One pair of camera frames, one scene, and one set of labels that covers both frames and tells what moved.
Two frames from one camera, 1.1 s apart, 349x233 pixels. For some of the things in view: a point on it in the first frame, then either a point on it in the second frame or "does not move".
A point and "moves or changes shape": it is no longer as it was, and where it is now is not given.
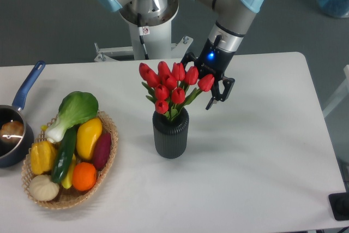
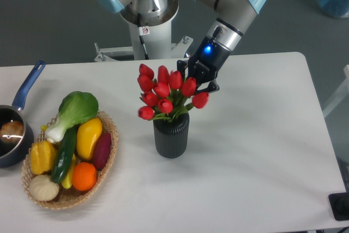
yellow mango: [87, 135] does not move
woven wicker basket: [72, 197] does not move
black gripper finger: [216, 95] to [213, 87]
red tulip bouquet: [171, 90] moves or changes shape
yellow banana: [68, 182] does not move
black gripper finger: [189, 57] to [181, 66]
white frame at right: [342, 94] does not move
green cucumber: [64, 154] does not move
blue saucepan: [17, 137] does not move
